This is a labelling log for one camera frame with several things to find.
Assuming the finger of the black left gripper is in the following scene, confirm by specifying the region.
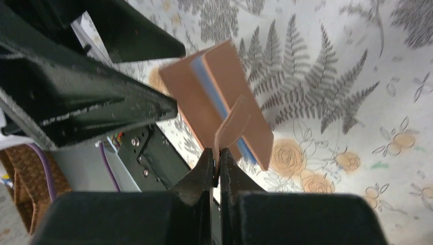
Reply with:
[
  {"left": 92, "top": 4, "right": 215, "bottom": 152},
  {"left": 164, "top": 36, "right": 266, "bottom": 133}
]
[
  {"left": 84, "top": 0, "right": 186, "bottom": 63},
  {"left": 1, "top": 7, "right": 178, "bottom": 151}
]

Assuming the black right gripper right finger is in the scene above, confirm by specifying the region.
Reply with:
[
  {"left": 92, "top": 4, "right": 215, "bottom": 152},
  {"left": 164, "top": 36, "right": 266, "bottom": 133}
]
[{"left": 220, "top": 148, "right": 388, "bottom": 244}]

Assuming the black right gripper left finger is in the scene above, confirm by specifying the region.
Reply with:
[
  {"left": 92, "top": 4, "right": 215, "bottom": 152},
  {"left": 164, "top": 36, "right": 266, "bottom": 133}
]
[{"left": 31, "top": 148, "right": 214, "bottom": 244}]

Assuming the pink leather card holder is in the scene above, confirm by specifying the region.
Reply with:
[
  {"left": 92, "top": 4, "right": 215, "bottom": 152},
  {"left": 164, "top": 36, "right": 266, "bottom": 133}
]
[{"left": 159, "top": 40, "right": 274, "bottom": 171}]

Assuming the floral patterned table mat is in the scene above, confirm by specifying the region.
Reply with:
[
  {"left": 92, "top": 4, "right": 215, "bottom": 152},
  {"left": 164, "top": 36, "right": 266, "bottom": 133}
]
[{"left": 130, "top": 1, "right": 432, "bottom": 244}]

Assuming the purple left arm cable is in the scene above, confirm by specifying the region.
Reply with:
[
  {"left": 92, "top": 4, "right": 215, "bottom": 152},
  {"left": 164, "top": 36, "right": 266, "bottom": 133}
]
[{"left": 27, "top": 142, "right": 121, "bottom": 204}]

